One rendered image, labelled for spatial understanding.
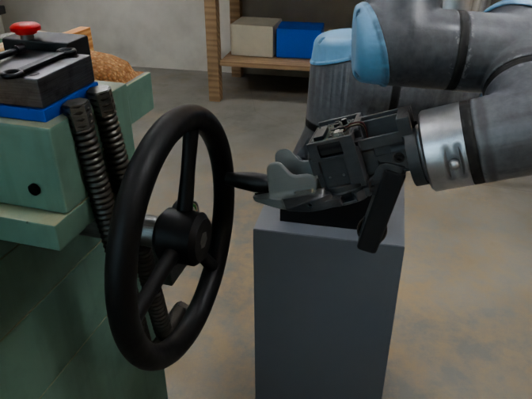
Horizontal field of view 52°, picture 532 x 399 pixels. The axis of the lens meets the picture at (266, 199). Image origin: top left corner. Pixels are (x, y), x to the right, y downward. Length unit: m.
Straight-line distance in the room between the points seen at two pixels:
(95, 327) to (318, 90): 0.58
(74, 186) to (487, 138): 0.40
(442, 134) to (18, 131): 0.41
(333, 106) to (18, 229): 0.65
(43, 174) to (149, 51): 3.71
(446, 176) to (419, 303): 1.26
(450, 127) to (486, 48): 0.11
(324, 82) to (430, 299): 1.00
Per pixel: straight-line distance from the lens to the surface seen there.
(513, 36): 0.66
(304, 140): 1.11
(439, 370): 1.63
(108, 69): 0.83
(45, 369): 0.77
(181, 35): 4.11
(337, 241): 1.08
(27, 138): 0.54
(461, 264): 2.05
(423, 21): 0.65
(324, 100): 1.05
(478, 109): 0.59
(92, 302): 0.82
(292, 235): 1.09
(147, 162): 0.49
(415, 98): 1.05
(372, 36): 0.63
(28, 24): 0.63
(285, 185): 0.64
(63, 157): 0.54
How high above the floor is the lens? 1.14
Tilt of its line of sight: 29 degrees down
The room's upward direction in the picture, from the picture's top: straight up
